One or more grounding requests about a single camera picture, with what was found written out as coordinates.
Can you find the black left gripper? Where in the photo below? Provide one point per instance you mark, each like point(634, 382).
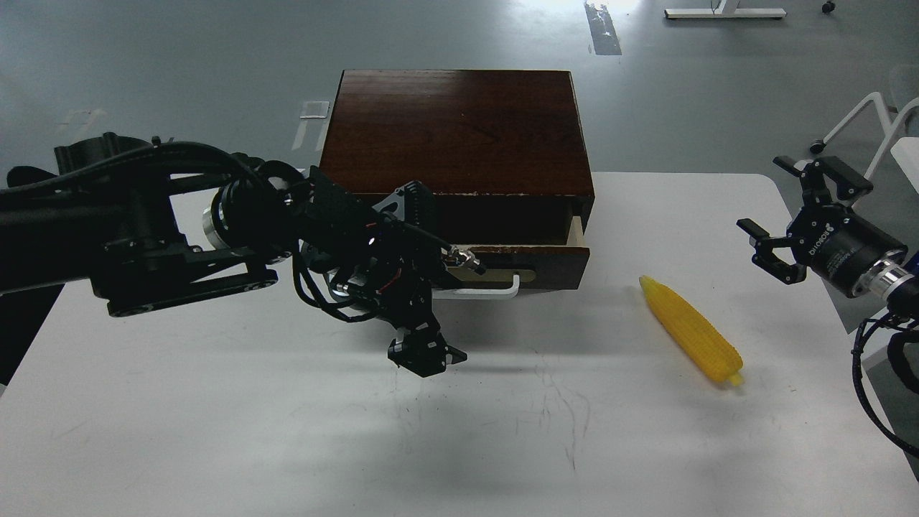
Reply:
point(360, 261)

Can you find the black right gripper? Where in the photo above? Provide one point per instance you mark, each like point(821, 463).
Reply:
point(826, 235)

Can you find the white drawer handle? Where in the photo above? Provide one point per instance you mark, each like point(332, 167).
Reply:
point(480, 294)

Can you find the dark wooden drawer front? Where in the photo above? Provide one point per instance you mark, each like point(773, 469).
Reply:
point(540, 267)

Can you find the yellow plastic corn cob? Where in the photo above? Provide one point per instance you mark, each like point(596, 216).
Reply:
point(715, 357)

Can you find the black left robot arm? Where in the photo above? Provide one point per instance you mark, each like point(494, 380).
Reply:
point(155, 225)

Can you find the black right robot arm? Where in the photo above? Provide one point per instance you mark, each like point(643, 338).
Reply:
point(890, 281)

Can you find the dark wooden drawer cabinet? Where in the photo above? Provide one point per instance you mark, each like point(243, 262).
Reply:
point(502, 151)

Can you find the white chair frame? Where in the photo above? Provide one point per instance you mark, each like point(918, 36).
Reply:
point(879, 126)

